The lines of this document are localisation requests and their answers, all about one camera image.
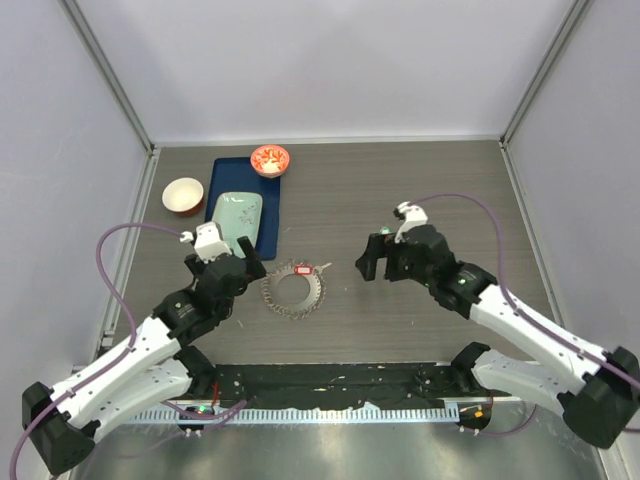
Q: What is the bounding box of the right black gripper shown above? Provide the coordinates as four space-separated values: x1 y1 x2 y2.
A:
355 233 434 288

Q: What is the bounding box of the metal disc key organizer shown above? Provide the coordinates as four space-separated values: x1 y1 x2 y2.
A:
260 260 326 320

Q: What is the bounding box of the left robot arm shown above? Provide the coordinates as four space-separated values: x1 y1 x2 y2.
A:
21 225 266 476

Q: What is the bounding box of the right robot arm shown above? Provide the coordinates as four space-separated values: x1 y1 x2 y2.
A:
355 225 639 449

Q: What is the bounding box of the light green rectangular plate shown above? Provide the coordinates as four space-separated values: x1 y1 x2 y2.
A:
212 192 263 257

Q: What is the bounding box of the white and red bowl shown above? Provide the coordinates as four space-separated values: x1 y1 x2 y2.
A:
161 177 205 216

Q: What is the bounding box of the blue tray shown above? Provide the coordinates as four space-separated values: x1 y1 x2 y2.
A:
205 157 281 260

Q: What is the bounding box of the red patterned bowl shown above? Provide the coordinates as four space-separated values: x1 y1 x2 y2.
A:
250 144 290 178

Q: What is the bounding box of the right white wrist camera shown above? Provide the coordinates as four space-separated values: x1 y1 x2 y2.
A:
393 201 428 244

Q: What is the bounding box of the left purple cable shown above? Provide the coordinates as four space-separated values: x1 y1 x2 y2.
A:
8 222 196 480

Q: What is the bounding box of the purple cable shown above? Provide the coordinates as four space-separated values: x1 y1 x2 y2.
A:
8 222 196 480
412 193 640 391

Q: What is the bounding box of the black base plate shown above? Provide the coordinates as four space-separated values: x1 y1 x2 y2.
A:
216 362 502 411

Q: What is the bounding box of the slotted cable duct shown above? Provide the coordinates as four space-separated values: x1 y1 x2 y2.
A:
126 403 459 426

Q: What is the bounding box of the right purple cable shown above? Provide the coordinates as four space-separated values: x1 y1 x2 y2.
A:
412 193 640 391

